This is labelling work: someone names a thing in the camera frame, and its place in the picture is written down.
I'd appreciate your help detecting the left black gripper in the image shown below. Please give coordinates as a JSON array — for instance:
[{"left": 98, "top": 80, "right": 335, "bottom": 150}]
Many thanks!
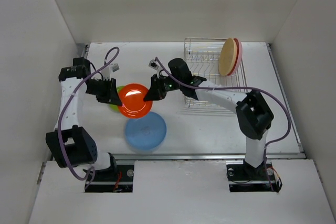
[{"left": 85, "top": 77, "right": 122, "bottom": 105}]

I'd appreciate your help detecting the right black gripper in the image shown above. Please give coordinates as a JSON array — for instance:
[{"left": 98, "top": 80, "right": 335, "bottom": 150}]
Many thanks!
[{"left": 143, "top": 73, "right": 182, "bottom": 102}]

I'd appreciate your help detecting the green plate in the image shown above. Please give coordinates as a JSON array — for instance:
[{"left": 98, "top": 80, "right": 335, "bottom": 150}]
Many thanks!
[{"left": 109, "top": 86, "right": 124, "bottom": 113}]

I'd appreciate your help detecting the orange plate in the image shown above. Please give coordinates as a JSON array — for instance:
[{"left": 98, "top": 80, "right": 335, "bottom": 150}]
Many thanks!
[{"left": 118, "top": 83, "right": 153, "bottom": 119}]

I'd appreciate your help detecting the blue plate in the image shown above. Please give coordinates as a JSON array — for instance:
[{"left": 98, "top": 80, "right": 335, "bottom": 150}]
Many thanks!
[{"left": 124, "top": 112, "right": 167, "bottom": 152}]

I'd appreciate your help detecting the metal wire dish rack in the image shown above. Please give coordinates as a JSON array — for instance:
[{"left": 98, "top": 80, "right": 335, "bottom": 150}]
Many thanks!
[{"left": 183, "top": 37, "right": 249, "bottom": 108}]

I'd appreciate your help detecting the tan beige plate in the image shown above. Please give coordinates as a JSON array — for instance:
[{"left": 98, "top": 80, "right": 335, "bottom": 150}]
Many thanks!
[{"left": 218, "top": 38, "right": 237, "bottom": 76}]

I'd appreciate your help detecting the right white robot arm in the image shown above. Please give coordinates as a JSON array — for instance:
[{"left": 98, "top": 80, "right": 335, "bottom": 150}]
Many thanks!
[{"left": 143, "top": 58, "right": 274, "bottom": 179}]

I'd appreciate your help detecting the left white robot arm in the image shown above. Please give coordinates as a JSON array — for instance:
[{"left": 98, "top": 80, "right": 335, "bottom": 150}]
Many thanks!
[{"left": 46, "top": 58, "right": 121, "bottom": 180}]

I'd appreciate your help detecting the pink plate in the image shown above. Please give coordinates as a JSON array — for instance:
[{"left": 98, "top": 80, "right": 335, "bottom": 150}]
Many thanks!
[{"left": 228, "top": 38, "right": 243, "bottom": 76}]

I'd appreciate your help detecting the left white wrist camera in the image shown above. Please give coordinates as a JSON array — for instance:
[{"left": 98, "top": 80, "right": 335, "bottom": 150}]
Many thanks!
[{"left": 100, "top": 63, "right": 119, "bottom": 80}]

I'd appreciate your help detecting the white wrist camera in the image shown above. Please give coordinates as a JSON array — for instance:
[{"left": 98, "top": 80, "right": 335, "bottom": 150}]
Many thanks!
[
  {"left": 100, "top": 63, "right": 119, "bottom": 80},
  {"left": 149, "top": 59, "right": 159, "bottom": 70}
]

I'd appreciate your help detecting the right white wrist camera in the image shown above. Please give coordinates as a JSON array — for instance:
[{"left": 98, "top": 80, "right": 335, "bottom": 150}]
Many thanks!
[{"left": 149, "top": 59, "right": 159, "bottom": 70}]

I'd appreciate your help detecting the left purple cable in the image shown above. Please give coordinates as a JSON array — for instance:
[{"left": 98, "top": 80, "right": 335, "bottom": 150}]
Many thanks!
[{"left": 57, "top": 47, "right": 120, "bottom": 190}]

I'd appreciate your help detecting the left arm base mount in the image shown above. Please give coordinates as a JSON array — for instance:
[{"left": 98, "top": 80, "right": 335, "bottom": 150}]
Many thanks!
[{"left": 85, "top": 164, "right": 134, "bottom": 193}]

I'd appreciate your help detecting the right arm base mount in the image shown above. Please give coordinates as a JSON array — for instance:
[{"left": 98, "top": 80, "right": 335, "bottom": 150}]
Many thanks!
[{"left": 226, "top": 163, "right": 283, "bottom": 193}]

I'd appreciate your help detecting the aluminium table rail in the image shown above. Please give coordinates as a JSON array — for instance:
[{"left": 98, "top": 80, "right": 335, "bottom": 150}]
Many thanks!
[{"left": 36, "top": 42, "right": 307, "bottom": 185}]

